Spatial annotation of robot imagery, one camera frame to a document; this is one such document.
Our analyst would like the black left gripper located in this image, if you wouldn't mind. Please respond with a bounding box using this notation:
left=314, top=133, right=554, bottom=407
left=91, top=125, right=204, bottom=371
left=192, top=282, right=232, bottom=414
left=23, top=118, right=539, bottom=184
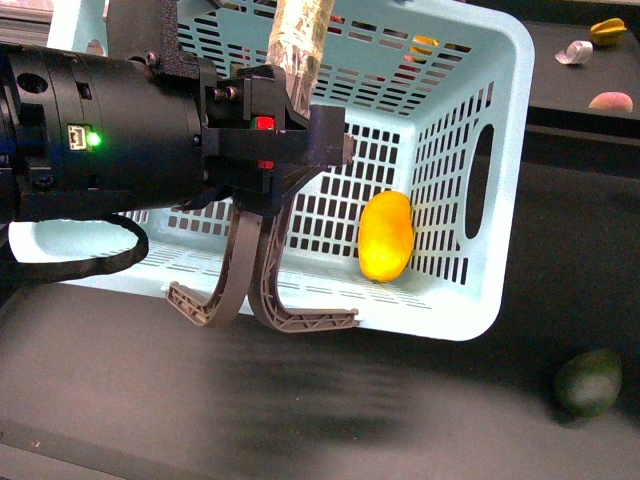
left=104, top=1, right=359, bottom=334

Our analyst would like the yellow mango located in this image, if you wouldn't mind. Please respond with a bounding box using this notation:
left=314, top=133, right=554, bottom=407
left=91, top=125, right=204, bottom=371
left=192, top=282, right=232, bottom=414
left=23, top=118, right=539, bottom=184
left=358, top=191, right=414, bottom=283

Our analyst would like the light blue plastic basket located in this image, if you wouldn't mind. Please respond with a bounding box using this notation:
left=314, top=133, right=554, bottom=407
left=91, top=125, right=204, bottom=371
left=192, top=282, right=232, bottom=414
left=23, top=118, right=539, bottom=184
left=8, top=1, right=535, bottom=341

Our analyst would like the foil wrapped tube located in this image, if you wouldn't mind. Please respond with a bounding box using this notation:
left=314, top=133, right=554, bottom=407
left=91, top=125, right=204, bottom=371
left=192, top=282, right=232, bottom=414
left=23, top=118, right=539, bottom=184
left=266, top=0, right=335, bottom=118

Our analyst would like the green avocado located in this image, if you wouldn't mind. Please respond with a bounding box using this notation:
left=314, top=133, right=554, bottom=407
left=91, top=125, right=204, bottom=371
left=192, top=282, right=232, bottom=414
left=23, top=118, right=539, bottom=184
left=553, top=349, right=622, bottom=419

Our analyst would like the pink peach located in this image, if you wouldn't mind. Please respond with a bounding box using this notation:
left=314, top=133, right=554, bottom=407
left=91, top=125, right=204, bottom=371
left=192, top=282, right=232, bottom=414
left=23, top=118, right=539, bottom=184
left=588, top=91, right=634, bottom=113

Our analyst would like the yellow starfruit far right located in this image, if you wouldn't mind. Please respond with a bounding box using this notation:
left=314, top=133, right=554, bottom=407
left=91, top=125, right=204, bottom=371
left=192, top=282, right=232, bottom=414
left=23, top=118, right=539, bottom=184
left=589, top=18, right=627, bottom=47

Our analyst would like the black braided cable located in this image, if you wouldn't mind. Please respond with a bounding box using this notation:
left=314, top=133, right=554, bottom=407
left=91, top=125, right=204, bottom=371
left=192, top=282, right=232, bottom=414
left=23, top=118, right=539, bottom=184
left=0, top=213, right=150, bottom=286

